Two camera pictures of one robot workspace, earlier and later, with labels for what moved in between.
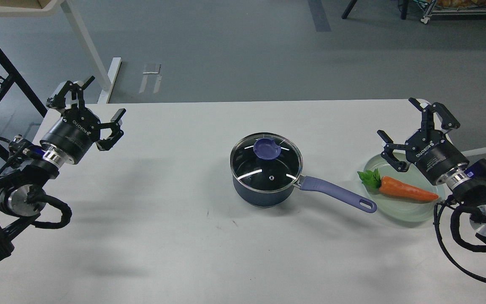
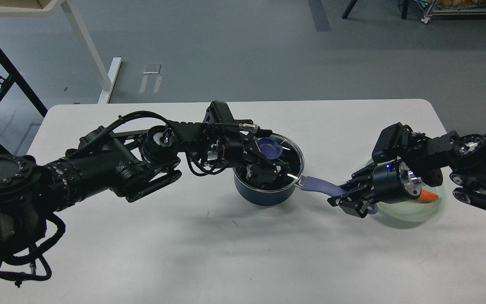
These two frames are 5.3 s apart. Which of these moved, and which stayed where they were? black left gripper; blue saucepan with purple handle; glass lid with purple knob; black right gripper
Moved: black left gripper; black right gripper
Stayed: glass lid with purple knob; blue saucepan with purple handle
